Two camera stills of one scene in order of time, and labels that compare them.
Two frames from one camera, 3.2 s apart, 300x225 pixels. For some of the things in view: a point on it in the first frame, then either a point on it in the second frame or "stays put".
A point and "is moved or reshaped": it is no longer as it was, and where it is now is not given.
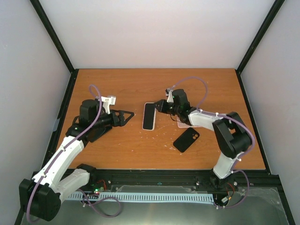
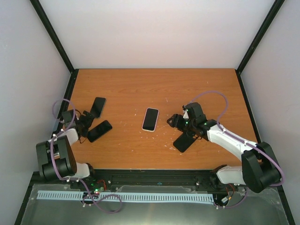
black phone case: (186, 139) stays put
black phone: (99, 131) stays put
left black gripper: (121, 122) to (88, 121)
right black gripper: (161, 108) to (176, 122)
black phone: (149, 114) is moved or reshaped
